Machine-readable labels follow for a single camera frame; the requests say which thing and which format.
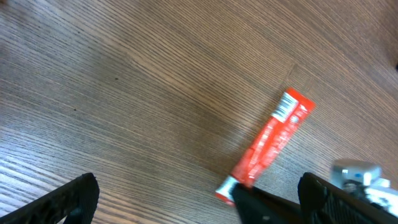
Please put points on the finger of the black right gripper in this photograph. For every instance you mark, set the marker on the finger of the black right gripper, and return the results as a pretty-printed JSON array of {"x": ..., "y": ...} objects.
[{"x": 256, "y": 206}]

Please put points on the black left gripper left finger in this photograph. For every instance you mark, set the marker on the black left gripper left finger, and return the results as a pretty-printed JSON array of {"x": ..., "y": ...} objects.
[{"x": 74, "y": 203}]

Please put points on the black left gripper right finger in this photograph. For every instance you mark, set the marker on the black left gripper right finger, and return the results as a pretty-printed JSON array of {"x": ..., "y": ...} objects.
[{"x": 323, "y": 203}]

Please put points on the red toothpaste box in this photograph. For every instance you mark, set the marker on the red toothpaste box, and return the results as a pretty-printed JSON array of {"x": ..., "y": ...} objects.
[{"x": 289, "y": 114}]

